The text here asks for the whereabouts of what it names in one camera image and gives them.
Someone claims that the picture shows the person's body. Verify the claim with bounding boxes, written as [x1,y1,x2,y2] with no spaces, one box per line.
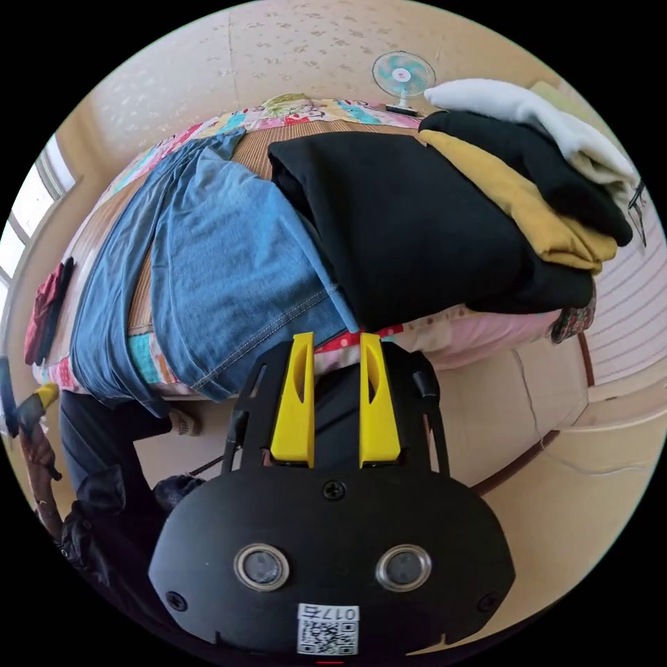
[51,364,365,647]

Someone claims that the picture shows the blue jeans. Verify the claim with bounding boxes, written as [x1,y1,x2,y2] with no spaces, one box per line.
[69,127,361,418]

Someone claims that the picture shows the window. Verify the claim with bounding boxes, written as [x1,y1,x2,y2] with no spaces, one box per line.
[0,133,84,295]

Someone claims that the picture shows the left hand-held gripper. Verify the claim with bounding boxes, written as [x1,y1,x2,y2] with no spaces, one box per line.
[0,357,60,438]

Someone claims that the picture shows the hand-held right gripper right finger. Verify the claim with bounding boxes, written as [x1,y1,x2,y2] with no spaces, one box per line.
[358,332,402,468]

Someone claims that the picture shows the red and black clothes pile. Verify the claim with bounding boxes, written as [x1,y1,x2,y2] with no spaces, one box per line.
[23,256,76,368]

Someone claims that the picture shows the person's left hand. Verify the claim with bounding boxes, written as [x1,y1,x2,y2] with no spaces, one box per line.
[19,426,63,542]

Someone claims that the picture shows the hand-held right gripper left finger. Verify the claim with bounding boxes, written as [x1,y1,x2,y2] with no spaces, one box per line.
[270,331,316,468]

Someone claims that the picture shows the bed with woven mat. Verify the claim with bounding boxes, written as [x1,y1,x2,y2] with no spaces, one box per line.
[31,93,598,403]

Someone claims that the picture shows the white and teal fan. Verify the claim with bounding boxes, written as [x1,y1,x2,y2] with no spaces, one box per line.
[370,50,438,117]

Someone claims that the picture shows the pile of clothes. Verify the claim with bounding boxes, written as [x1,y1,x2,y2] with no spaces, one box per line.
[267,78,643,334]

